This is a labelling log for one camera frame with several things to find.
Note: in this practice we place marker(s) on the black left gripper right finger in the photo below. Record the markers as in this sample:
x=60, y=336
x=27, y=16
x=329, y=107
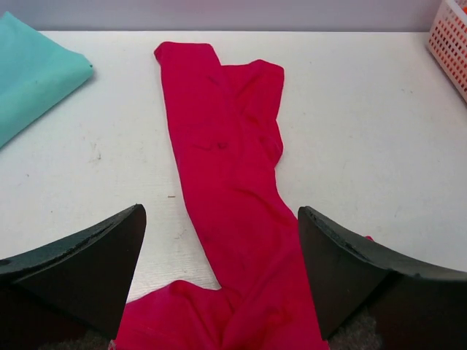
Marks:
x=356, y=282

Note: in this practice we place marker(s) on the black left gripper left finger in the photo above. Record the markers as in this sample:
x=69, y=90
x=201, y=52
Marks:
x=76, y=284

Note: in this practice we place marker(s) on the red t shirt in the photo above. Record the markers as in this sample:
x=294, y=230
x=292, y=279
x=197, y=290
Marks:
x=223, y=128

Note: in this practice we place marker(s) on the folded teal t shirt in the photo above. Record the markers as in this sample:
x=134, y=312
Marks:
x=36, y=74

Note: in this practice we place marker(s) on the white plastic basket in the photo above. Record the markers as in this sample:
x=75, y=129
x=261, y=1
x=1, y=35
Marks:
x=447, y=43

